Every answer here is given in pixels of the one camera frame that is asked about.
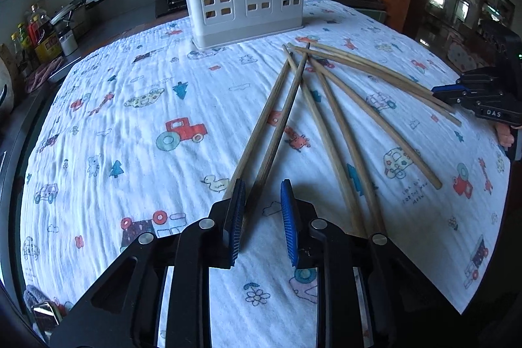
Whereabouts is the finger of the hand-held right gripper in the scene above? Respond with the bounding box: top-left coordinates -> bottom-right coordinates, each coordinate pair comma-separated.
433,91 -> 491,116
431,65 -> 515,95

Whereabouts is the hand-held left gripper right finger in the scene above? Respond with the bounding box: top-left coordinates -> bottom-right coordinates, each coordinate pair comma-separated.
281,179 -> 486,348

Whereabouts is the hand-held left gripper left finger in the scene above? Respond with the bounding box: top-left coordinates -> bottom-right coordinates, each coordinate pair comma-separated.
49,179 -> 246,348

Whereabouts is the wooden chopstick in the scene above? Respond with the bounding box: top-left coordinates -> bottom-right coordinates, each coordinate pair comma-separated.
299,48 -> 443,190
308,56 -> 387,240
221,51 -> 295,199
282,44 -> 365,238
240,43 -> 313,238
289,42 -> 462,127
311,43 -> 457,112

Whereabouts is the white plastic utensil holder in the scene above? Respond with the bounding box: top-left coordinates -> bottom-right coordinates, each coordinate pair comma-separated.
179,0 -> 307,49

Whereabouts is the person's right hand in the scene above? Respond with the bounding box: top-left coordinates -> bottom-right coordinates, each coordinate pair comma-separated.
494,123 -> 518,150

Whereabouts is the white cartoon printed cloth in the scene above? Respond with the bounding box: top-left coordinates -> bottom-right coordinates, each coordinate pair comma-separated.
18,0 -> 512,348

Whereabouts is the smartphone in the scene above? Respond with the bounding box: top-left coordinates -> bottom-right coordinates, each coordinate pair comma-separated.
32,302 -> 62,336

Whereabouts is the grey cloth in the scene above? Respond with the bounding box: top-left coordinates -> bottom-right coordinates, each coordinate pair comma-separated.
23,285 -> 74,332

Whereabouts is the pink cloth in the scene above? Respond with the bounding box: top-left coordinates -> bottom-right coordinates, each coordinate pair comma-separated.
25,56 -> 66,94

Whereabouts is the white cup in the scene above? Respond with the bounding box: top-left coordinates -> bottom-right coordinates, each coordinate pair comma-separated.
59,32 -> 78,56

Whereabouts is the steel pan with lid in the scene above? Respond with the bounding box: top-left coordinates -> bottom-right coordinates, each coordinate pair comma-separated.
51,0 -> 112,26

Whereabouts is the small yellow bottle green cap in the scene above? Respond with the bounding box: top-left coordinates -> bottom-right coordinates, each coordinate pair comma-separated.
17,22 -> 33,55

